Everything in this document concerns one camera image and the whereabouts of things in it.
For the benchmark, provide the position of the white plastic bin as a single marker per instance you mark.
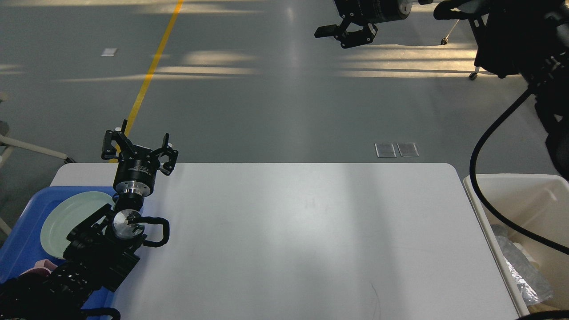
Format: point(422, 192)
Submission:
point(539, 203)

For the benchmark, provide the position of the pink mug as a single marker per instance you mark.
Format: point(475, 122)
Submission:
point(42, 268)

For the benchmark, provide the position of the light green plate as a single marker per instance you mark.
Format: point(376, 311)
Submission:
point(67, 215)

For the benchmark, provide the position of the blue plastic tray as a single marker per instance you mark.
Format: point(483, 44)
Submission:
point(23, 248)

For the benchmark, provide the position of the white office chair right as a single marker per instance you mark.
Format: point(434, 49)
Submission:
point(475, 66)

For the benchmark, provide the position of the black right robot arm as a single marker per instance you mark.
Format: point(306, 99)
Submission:
point(530, 38)

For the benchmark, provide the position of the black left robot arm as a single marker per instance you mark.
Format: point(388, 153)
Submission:
point(102, 248)

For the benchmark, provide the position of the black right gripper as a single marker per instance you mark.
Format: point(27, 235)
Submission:
point(363, 11)

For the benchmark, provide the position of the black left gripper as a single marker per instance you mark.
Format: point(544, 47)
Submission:
point(136, 170)

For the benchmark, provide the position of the white floor marker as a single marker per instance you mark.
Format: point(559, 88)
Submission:
point(109, 52)

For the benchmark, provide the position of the clear floor plate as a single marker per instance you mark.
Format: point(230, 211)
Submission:
point(385, 150)
point(408, 149)

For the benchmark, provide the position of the foil container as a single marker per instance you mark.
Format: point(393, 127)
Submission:
point(531, 284)

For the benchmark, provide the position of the white chair left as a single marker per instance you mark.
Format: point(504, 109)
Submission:
point(26, 168)

